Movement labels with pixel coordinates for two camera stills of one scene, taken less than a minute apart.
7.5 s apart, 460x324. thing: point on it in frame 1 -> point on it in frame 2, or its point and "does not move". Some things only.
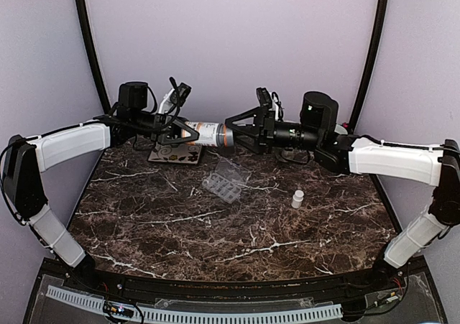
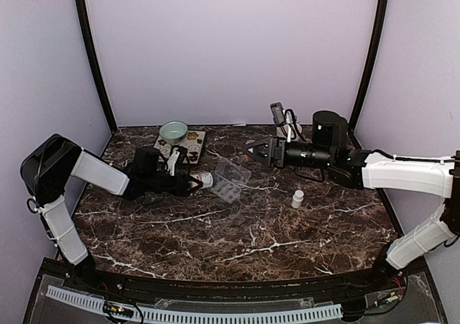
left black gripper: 161,128 -> 182,190
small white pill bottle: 297,198 does not move
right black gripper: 265,120 -> 276,152
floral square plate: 178,153 does not move
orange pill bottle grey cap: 212,133 -> 207,179
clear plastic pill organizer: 227,181 does not move
